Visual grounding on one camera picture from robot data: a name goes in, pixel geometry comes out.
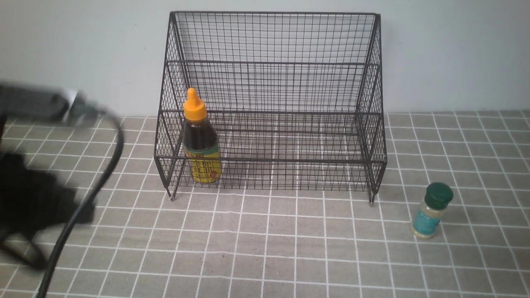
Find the grey grid tablecloth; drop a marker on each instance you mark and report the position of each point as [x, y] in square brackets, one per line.
[235, 243]

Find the dark oyster sauce bottle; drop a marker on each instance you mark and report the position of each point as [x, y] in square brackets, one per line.
[200, 140]

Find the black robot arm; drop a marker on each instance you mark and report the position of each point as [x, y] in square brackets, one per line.
[69, 108]

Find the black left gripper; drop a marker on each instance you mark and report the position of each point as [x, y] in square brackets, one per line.
[30, 201]

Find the green-capped seasoning shaker bottle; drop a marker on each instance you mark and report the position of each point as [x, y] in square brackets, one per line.
[436, 199]

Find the black wire mesh shelf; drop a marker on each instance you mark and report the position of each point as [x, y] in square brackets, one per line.
[296, 99]

